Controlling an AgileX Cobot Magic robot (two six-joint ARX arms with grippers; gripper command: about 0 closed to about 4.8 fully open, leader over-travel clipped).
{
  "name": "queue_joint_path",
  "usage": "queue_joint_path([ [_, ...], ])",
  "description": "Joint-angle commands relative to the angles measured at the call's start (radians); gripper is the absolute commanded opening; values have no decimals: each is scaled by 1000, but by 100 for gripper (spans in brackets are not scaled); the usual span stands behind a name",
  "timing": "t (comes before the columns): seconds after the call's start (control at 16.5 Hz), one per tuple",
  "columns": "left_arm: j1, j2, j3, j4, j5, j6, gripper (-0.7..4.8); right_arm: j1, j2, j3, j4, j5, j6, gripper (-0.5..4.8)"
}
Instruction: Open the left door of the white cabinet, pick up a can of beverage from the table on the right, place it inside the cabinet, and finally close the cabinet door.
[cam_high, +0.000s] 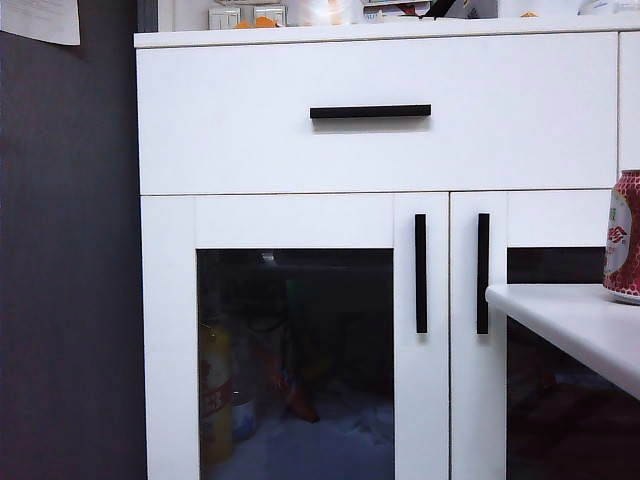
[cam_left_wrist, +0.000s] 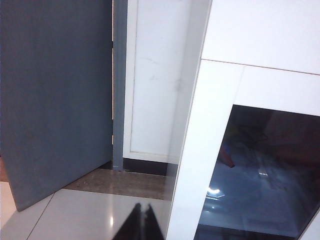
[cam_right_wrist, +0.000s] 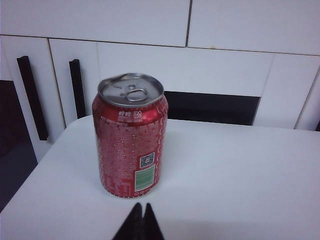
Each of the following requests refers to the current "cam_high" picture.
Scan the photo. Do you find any clear bottle blue white label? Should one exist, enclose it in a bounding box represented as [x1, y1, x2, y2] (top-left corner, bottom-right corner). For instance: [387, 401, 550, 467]
[577, 0, 640, 16]

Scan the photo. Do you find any red white beverage can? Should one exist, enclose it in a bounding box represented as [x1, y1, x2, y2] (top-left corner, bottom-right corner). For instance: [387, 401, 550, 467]
[602, 168, 640, 306]

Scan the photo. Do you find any black drawer handle bar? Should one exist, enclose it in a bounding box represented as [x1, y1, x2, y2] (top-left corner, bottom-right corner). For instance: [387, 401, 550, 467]
[309, 103, 433, 120]

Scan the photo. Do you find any white glass-panel cabinet door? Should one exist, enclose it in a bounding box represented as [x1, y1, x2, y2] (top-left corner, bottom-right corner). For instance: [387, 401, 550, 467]
[449, 188, 640, 480]
[140, 192, 450, 480]

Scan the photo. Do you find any black angled stand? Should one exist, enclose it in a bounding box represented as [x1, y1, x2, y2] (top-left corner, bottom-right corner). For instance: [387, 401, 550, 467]
[418, 0, 459, 20]

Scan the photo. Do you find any white cabinet body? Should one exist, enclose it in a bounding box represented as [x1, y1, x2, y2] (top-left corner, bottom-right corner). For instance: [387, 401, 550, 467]
[133, 13, 640, 480]

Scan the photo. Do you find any white paper sheet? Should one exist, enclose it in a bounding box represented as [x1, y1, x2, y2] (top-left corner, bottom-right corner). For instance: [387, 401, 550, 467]
[0, 0, 82, 47]

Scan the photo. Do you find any printed paper box pile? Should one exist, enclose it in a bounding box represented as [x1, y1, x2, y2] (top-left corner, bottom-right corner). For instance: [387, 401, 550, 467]
[362, 0, 432, 24]

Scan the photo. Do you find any clear pump bottle blue label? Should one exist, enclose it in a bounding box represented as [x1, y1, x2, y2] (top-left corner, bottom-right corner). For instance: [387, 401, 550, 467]
[230, 379, 259, 442]

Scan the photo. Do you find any yellow detergent bottle green cap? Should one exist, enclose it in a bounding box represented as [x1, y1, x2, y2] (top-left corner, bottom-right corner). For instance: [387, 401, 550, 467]
[199, 319, 234, 464]

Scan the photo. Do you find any white wall switch panel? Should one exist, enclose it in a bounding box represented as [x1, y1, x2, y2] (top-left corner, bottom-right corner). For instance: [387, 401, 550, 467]
[252, 5, 290, 27]
[208, 6, 252, 28]

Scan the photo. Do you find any orange blue snack packet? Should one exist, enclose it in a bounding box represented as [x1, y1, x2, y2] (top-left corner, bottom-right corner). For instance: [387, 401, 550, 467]
[252, 329, 321, 424]

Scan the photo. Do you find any translucent white plastic bag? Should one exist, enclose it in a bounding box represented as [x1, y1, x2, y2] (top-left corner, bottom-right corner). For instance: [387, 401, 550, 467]
[289, 0, 362, 26]

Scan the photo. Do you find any black door handle bar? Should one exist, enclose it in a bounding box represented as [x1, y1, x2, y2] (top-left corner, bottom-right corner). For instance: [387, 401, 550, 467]
[476, 212, 491, 335]
[413, 213, 429, 335]

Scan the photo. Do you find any wide white drawer front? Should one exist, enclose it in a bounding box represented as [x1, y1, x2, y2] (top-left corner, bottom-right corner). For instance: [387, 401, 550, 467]
[135, 33, 619, 196]

